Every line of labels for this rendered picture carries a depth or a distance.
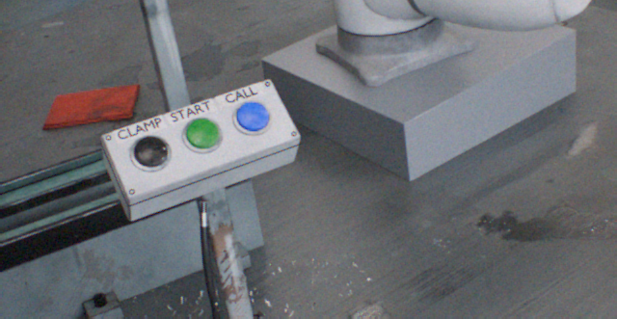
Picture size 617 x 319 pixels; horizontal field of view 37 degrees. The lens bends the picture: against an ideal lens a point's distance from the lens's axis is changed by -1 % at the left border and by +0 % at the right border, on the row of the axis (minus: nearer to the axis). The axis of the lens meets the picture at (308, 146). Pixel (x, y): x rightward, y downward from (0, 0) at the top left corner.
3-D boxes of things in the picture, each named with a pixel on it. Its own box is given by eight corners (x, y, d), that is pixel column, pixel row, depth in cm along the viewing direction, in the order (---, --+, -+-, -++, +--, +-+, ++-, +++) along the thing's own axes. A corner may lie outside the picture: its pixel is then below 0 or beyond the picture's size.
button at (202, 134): (193, 159, 84) (194, 150, 83) (180, 133, 85) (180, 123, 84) (223, 148, 85) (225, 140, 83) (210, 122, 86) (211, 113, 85)
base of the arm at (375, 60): (401, 6, 151) (397, -27, 148) (479, 47, 133) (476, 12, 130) (302, 40, 146) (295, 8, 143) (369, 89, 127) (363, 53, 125)
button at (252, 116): (243, 142, 86) (245, 132, 84) (230, 116, 87) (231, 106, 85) (272, 131, 87) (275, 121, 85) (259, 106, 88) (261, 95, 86)
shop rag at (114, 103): (41, 130, 151) (40, 125, 151) (56, 97, 162) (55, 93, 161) (131, 118, 151) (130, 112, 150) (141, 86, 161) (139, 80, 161)
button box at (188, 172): (128, 224, 85) (127, 199, 80) (101, 159, 87) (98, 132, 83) (296, 162, 90) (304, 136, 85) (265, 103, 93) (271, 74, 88)
